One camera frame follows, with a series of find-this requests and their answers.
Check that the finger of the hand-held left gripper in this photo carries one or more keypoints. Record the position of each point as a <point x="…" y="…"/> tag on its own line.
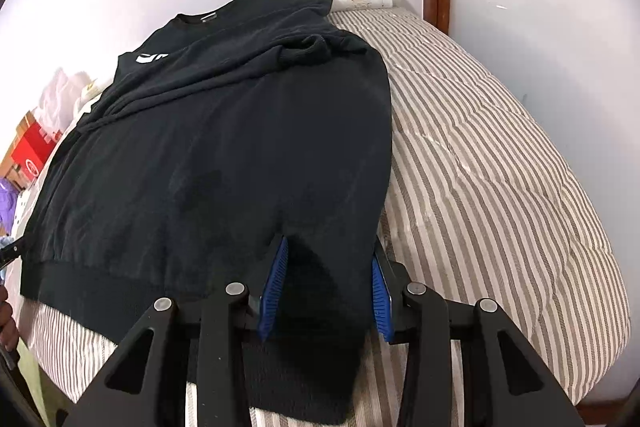
<point x="10" y="253"/>

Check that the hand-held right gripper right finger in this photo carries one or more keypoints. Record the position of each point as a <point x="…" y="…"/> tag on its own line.
<point x="380" y="297"/>

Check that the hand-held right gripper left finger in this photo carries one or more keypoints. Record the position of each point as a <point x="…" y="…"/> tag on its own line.
<point x="272" y="292"/>

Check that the black sweatshirt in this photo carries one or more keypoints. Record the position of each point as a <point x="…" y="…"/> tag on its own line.
<point x="200" y="167"/>

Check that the person's left hand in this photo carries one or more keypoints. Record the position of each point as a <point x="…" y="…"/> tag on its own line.
<point x="6" y="317"/>

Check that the white floral pillow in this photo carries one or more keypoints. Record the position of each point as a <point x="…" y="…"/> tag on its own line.
<point x="22" y="212"/>

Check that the purple cloth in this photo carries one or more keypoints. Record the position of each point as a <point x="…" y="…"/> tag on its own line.
<point x="7" y="202"/>

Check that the red paper bag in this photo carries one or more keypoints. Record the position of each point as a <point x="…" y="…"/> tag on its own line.
<point x="35" y="152"/>

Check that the green blanket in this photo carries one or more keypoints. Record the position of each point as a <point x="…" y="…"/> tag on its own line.
<point x="37" y="382"/>

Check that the striped bed mattress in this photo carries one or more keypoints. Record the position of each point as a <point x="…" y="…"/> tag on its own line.
<point x="475" y="182"/>

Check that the white plastic bag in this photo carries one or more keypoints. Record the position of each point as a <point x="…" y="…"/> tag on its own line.
<point x="60" y="97"/>

